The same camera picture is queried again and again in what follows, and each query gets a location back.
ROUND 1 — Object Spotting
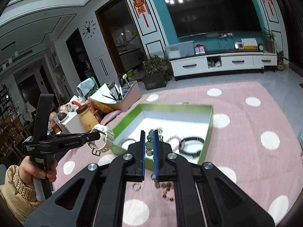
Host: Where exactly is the green jade bead bracelet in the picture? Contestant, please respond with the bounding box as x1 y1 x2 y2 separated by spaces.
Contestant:
144 128 155 157

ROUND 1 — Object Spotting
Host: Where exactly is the cream white wrist watch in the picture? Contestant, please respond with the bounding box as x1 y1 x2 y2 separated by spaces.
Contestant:
87 124 115 156

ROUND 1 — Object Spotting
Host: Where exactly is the red orange beaded bracelet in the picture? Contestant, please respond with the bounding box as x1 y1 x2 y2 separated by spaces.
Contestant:
155 180 176 202

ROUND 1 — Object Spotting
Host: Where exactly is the beige sleeve forearm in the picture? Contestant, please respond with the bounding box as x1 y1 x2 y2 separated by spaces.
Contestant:
1 165 43 225

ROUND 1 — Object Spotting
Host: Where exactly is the green jewelry box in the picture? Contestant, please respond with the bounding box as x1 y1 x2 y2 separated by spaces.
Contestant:
111 103 213 165

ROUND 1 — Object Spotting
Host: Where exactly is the person's left hand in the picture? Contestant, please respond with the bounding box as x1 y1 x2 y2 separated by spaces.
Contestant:
19 156 58 189

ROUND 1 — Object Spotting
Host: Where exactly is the dark bangle in box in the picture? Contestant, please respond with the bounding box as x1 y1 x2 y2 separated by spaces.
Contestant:
120 138 136 150

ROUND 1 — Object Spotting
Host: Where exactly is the black wrist watch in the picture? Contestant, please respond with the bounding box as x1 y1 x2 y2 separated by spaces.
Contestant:
179 137 204 158

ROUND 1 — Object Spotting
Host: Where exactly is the white cardboard box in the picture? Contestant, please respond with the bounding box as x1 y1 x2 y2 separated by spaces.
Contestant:
57 112 87 134

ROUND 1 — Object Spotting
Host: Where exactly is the pink storage bin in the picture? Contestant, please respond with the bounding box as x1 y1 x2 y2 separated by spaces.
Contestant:
89 81 142 112

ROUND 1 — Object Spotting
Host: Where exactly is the yellow bear water bottle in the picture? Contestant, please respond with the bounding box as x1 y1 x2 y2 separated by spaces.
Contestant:
76 105 99 131

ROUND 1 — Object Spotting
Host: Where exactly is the potted green plant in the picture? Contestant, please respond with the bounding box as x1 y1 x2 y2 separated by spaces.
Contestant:
142 55 169 90

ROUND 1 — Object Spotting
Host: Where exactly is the white TV cabinet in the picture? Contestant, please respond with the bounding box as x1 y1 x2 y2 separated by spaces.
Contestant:
170 51 277 80

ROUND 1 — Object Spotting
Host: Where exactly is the translucent plastic storage box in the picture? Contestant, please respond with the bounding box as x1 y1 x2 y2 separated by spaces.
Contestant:
165 40 195 59

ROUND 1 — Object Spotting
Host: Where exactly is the pink polka dot blanket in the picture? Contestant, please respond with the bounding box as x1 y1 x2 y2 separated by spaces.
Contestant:
54 82 302 226

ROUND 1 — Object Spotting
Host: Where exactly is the yellow white box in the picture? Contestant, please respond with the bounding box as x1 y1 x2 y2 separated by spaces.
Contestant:
241 38 258 50

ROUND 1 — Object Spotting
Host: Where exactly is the red chinese knot decoration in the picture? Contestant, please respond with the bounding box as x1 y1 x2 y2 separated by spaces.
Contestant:
133 0 150 28

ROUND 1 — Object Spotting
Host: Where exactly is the small desk clock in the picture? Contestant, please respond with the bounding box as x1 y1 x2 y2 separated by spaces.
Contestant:
258 44 263 51

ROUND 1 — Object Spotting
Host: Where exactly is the small floor potted plant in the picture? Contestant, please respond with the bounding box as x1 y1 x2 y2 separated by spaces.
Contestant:
276 51 289 71

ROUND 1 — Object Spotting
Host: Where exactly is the black television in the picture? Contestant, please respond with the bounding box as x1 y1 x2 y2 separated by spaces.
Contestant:
165 0 261 38

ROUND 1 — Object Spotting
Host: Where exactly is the tall potted plant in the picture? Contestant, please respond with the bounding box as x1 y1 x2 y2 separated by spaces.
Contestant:
261 28 275 53

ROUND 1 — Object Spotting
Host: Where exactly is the pink beaded bracelet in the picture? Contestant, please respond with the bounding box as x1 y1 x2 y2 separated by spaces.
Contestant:
165 135 182 152

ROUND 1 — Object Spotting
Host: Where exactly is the round wall clock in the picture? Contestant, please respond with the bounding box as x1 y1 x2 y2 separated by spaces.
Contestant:
82 20 96 38

